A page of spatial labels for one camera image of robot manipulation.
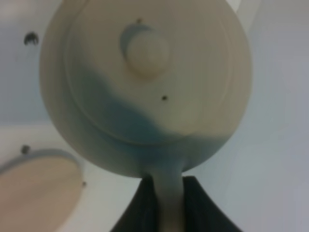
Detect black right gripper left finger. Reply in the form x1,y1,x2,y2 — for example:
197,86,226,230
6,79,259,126
111,177,158,232

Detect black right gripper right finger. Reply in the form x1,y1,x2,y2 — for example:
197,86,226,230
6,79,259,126
183,176,241,232

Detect beige ceramic teapot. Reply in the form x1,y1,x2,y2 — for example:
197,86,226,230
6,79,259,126
40,0,252,232

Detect beige teapot saucer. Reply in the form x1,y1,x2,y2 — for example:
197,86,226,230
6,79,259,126
0,149,83,232

